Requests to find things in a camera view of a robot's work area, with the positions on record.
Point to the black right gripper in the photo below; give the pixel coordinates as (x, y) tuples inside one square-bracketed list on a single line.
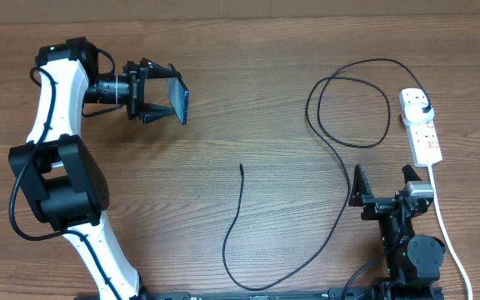
[(360, 197)]

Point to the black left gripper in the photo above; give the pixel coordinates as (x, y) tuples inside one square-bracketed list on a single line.
[(137, 82)]

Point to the blue Samsung Galaxy smartphone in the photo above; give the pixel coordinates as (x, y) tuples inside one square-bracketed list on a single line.
[(178, 94)]

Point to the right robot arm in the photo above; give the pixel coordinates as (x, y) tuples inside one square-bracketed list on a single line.
[(413, 261)]

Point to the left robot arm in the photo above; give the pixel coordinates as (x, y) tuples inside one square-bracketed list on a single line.
[(57, 174)]

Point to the white charger plug adapter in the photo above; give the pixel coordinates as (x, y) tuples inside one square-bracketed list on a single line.
[(415, 113)]

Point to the white power strip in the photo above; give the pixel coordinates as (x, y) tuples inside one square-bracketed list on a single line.
[(422, 138)]

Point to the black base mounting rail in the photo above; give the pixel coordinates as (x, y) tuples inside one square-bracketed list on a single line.
[(334, 293)]

